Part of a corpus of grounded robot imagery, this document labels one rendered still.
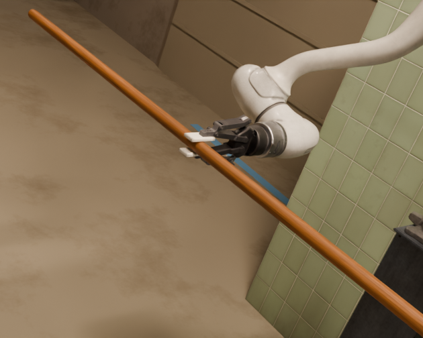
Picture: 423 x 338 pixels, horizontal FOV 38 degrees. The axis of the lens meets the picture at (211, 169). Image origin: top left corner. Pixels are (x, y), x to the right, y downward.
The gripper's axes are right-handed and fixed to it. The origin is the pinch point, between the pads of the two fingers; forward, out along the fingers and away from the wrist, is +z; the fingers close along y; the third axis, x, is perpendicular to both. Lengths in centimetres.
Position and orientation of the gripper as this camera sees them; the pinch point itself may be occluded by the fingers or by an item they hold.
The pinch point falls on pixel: (197, 144)
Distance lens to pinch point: 137.9
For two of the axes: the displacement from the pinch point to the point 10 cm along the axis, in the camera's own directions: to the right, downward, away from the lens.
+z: -7.1, 0.8, -7.0
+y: -3.1, 8.5, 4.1
